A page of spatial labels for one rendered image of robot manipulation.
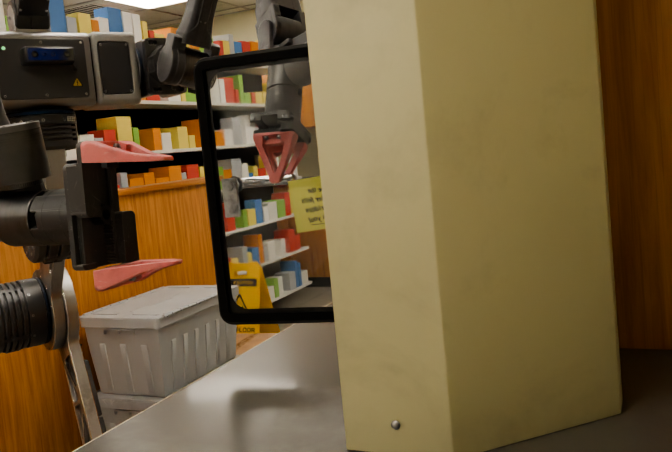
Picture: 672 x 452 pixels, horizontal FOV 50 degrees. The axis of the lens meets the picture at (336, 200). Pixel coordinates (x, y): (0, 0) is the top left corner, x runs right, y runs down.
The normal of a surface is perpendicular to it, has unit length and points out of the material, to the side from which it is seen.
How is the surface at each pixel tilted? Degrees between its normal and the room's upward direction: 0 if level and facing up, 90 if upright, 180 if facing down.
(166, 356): 95
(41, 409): 90
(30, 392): 90
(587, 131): 90
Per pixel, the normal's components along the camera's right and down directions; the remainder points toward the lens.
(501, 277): 0.36, 0.04
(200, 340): 0.91, 0.04
